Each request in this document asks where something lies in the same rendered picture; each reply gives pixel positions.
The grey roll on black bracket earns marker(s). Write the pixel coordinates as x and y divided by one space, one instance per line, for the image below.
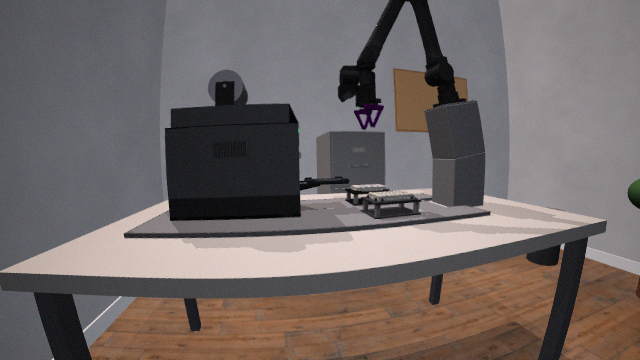
240 93

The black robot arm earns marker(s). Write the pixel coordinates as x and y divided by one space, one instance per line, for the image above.
438 74

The black rectangular frame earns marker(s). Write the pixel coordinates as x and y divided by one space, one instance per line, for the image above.
356 200

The white rectangular plate with grid of square wells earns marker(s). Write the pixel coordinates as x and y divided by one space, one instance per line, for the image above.
390 195

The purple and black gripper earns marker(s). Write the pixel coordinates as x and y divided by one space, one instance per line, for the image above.
369 107

